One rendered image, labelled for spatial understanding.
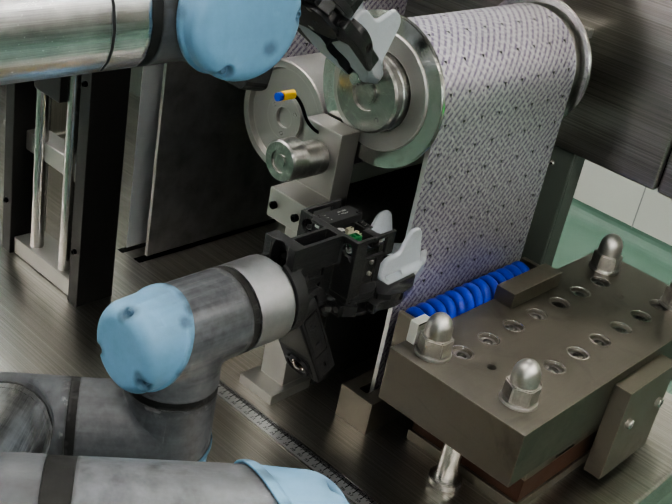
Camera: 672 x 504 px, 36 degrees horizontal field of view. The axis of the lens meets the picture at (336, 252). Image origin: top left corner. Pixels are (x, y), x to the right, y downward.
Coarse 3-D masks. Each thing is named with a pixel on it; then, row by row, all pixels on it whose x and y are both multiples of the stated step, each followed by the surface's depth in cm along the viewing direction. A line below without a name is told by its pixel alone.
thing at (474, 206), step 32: (544, 128) 111; (448, 160) 99; (480, 160) 104; (512, 160) 109; (544, 160) 114; (416, 192) 98; (448, 192) 102; (480, 192) 107; (512, 192) 112; (416, 224) 100; (448, 224) 105; (480, 224) 110; (512, 224) 115; (448, 256) 108; (480, 256) 113; (512, 256) 119; (416, 288) 106; (448, 288) 111
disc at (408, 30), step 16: (400, 16) 93; (400, 32) 94; (416, 32) 92; (416, 48) 93; (432, 48) 92; (432, 64) 92; (432, 80) 92; (432, 96) 93; (336, 112) 101; (432, 112) 93; (432, 128) 94; (416, 144) 95; (368, 160) 100; (384, 160) 98; (400, 160) 97
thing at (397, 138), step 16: (400, 48) 94; (416, 64) 93; (336, 80) 100; (416, 80) 93; (336, 96) 100; (416, 96) 94; (416, 112) 94; (400, 128) 96; (416, 128) 95; (368, 144) 99; (384, 144) 98; (400, 144) 96
